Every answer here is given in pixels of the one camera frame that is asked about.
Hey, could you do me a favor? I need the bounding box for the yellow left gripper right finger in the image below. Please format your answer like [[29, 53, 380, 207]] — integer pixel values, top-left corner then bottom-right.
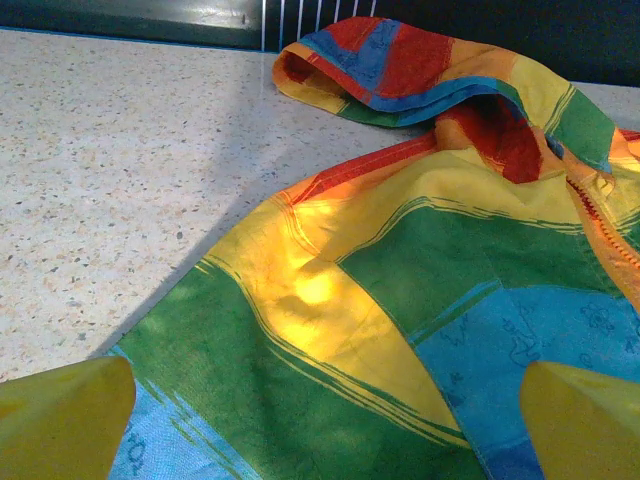
[[519, 361, 640, 480]]

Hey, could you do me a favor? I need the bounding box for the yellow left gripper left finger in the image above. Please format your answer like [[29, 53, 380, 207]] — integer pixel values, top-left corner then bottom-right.
[[0, 355, 137, 480]]

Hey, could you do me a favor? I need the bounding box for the rainbow striped zip jacket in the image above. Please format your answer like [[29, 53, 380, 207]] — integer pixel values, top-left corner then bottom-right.
[[87, 17, 640, 480]]

